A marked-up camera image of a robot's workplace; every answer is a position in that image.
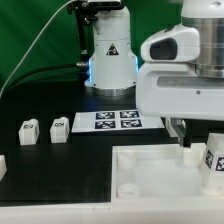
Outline white square table top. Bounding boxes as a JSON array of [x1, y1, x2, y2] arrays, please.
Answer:
[[112, 143, 224, 200]]

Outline black cable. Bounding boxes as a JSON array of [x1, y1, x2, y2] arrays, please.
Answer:
[[6, 63, 88, 91]]

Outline white cable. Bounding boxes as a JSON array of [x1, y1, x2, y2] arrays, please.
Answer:
[[0, 0, 78, 98]]

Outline white block at left edge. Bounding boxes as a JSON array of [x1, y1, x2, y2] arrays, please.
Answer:
[[0, 155, 7, 182]]

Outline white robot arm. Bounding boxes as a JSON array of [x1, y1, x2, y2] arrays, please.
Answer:
[[85, 0, 224, 121]]

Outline white L-shaped obstacle fence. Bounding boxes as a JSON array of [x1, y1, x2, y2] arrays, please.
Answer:
[[0, 196, 224, 224]]

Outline white sheet with tags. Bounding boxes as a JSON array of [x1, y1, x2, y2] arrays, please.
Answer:
[[72, 109, 164, 133]]

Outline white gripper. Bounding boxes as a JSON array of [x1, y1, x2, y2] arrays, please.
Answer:
[[136, 62, 224, 148]]

